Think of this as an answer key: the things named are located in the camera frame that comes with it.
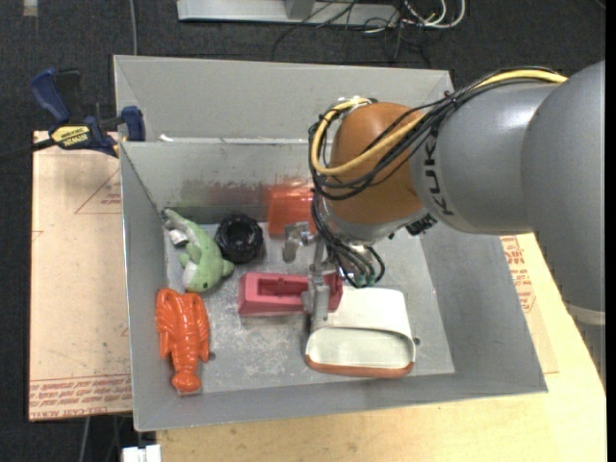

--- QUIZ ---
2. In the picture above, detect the brown cardboard board, red print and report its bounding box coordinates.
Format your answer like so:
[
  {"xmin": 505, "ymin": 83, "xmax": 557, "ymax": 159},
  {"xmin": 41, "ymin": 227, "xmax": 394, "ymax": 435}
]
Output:
[{"xmin": 27, "ymin": 129, "xmax": 560, "ymax": 424}]

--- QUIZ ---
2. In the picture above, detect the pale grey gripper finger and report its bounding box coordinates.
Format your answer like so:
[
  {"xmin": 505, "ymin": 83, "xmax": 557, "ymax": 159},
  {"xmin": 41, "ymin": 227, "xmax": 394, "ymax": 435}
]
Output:
[
  {"xmin": 282, "ymin": 220, "xmax": 318, "ymax": 264},
  {"xmin": 301, "ymin": 276, "xmax": 334, "ymax": 333}
]

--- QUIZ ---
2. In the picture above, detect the white cup with brown rim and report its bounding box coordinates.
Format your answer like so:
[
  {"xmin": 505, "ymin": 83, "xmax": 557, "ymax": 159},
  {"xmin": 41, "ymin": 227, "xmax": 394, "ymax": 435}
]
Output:
[{"xmin": 303, "ymin": 286, "xmax": 418, "ymax": 380}]

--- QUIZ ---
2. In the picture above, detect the orange block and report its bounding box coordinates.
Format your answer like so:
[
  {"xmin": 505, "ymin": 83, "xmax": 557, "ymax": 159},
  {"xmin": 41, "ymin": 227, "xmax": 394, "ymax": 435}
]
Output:
[{"xmin": 266, "ymin": 185, "xmax": 320, "ymax": 239}]

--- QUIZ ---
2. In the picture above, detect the orange toy lobster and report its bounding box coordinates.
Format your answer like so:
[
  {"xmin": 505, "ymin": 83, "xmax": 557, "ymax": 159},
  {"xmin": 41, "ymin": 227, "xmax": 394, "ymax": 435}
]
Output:
[{"xmin": 154, "ymin": 287, "xmax": 212, "ymax": 395}]

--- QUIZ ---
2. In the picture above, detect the black cylinder on white bracket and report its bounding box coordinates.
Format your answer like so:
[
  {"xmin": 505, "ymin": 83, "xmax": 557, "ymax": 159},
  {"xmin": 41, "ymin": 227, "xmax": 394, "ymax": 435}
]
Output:
[{"xmin": 405, "ymin": 213, "xmax": 438, "ymax": 237}]

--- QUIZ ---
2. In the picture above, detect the red hollow flat block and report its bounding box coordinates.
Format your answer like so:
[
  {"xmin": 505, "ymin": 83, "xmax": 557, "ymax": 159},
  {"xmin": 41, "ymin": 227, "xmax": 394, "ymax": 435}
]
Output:
[{"xmin": 237, "ymin": 271, "xmax": 345, "ymax": 319}]

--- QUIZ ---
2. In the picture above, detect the green toy animal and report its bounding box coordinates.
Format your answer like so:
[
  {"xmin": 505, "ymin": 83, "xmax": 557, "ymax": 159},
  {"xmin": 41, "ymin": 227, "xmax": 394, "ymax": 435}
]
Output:
[{"xmin": 163, "ymin": 207, "xmax": 236, "ymax": 295}]

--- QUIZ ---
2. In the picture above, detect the black ribbed ring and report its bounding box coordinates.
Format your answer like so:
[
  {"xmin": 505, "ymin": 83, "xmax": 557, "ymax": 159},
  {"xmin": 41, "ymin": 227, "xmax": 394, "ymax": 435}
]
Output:
[{"xmin": 214, "ymin": 213, "xmax": 267, "ymax": 266}]

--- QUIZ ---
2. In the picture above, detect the grey metal bin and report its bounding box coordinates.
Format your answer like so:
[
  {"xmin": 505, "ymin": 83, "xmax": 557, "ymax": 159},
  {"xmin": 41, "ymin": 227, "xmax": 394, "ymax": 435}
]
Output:
[{"xmin": 112, "ymin": 54, "xmax": 550, "ymax": 433}]

